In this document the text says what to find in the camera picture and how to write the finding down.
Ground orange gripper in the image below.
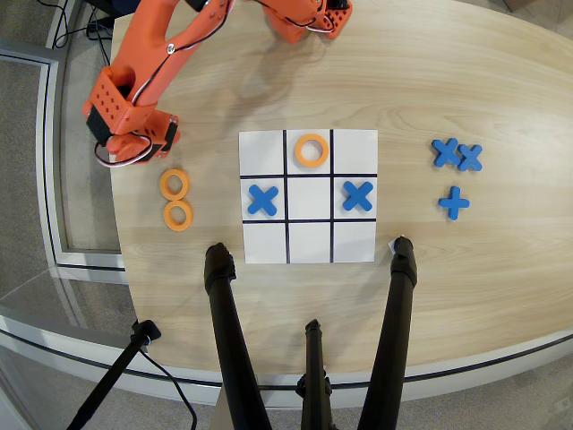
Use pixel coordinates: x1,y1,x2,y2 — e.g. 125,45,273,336
105,108,183,167

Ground blue foam cross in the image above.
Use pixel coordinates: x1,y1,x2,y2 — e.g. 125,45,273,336
457,143,484,173
342,180,375,213
246,184,280,217
431,137,462,168
437,185,471,221

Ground white tic-tac-toe grid sheet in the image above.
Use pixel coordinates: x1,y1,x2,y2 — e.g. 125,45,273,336
238,129,380,265

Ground thick black tripod leg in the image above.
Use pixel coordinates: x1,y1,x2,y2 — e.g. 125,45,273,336
356,236,419,430
203,242,274,430

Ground thin black stand pole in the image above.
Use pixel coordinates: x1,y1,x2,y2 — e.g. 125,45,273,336
65,319,162,430

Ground short black tripod leg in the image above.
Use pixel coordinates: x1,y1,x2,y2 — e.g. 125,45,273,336
295,318,337,430

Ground orange foam ring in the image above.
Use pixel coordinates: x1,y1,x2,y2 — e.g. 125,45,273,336
163,200,194,232
159,168,192,202
294,133,331,169

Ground grey metal partition frame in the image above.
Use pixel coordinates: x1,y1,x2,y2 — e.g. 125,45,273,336
0,38,127,272

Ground black floor cables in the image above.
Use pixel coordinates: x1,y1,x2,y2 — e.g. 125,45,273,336
52,0,112,69

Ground black cable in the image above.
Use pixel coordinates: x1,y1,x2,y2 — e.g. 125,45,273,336
138,348,199,430

